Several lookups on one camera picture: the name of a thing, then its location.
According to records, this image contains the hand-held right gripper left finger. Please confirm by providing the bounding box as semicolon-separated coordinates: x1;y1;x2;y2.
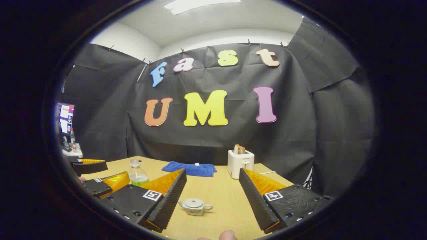
99;168;187;233

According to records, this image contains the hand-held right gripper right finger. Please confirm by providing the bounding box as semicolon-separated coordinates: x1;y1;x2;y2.
239;168;333;234

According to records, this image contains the clear green-label water bottle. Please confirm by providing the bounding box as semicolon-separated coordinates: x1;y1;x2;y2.
128;159;149;186

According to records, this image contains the white toaster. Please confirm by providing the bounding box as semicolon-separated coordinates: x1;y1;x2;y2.
228;149;255;179

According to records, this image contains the blue towel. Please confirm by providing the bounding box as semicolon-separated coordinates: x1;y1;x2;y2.
162;161;217;177

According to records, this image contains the computer monitor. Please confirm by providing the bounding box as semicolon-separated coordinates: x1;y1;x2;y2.
59;104;74;134

